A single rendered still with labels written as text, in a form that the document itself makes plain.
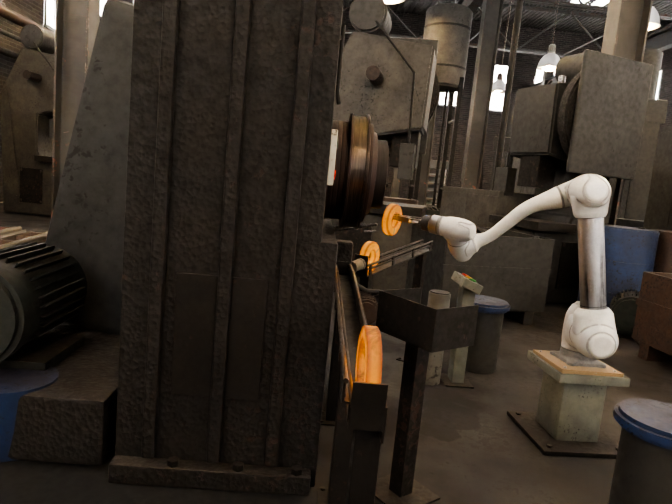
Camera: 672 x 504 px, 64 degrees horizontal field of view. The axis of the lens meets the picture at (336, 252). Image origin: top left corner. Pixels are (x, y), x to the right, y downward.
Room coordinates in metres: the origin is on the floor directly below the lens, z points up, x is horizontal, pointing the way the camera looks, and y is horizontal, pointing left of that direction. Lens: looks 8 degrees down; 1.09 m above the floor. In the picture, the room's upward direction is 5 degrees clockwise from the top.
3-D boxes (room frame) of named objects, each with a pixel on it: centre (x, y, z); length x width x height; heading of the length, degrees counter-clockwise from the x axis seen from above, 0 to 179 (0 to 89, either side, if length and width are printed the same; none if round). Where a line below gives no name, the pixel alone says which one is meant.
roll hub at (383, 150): (2.27, -0.14, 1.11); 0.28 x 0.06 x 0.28; 3
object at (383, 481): (1.78, -0.32, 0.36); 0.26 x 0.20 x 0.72; 38
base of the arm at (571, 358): (2.42, -1.14, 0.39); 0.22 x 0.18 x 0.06; 8
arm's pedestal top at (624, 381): (2.40, -1.14, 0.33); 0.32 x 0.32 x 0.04; 6
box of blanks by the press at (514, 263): (4.77, -1.21, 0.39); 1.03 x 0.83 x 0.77; 108
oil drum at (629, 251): (4.99, -2.61, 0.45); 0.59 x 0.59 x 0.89
